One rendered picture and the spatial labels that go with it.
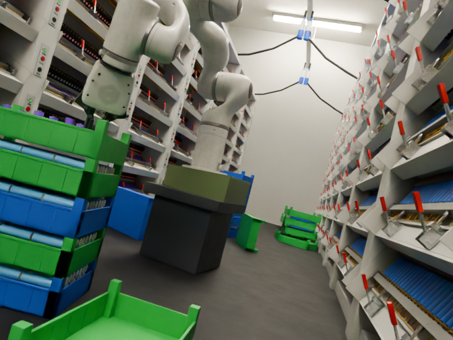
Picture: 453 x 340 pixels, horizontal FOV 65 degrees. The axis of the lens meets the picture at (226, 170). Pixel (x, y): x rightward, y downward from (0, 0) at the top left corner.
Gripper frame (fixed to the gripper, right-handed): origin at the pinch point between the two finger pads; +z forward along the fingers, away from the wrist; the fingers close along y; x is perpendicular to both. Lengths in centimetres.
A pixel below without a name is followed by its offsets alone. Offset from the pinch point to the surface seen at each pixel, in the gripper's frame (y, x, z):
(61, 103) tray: -3, 75, 23
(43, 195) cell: -7.7, -18.1, 10.6
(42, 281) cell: -4.0, -27.5, 23.8
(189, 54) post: 78, 184, -7
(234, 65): 171, 299, -8
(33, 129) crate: -12.6, -11.8, 0.0
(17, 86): -19, 59, 17
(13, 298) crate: -8.0, -28.0, 28.2
